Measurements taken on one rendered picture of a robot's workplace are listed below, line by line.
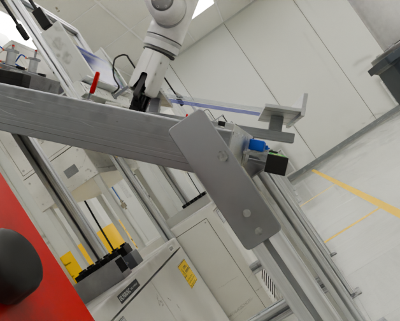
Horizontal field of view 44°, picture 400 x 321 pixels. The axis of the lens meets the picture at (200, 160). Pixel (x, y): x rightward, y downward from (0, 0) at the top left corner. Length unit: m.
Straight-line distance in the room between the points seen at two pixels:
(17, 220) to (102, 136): 0.33
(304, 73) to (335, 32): 0.87
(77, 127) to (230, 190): 0.22
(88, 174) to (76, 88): 0.38
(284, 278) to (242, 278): 1.55
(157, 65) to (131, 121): 0.47
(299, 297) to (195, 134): 0.22
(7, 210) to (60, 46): 2.10
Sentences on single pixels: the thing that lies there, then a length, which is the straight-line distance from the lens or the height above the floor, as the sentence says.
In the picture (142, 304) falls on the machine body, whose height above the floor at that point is 0.57.
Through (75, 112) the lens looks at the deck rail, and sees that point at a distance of 0.66.
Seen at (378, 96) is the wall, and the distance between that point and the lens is 8.93.
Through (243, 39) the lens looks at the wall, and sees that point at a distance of 8.92.
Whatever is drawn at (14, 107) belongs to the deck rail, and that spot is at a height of 0.91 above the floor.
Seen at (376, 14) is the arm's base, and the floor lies 0.79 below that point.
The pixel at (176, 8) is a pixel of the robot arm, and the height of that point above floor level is 1.02.
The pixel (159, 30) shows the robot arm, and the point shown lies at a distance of 1.12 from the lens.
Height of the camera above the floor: 0.67
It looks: 3 degrees up
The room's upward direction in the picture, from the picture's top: 34 degrees counter-clockwise
